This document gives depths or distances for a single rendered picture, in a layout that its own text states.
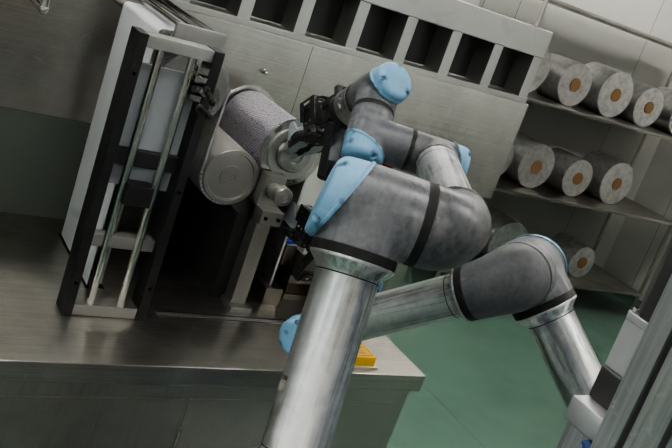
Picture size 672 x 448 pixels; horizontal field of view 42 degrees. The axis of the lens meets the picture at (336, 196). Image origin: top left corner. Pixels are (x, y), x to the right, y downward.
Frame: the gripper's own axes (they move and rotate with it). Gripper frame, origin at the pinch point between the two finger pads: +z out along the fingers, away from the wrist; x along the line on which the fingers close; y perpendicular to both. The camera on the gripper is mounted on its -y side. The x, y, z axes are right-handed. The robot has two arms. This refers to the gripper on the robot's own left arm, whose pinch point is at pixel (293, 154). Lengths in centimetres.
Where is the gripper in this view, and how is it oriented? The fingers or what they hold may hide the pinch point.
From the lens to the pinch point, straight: 181.3
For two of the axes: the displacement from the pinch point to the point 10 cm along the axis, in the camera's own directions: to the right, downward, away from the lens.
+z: -5.6, 2.8, 7.8
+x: -8.3, -1.4, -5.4
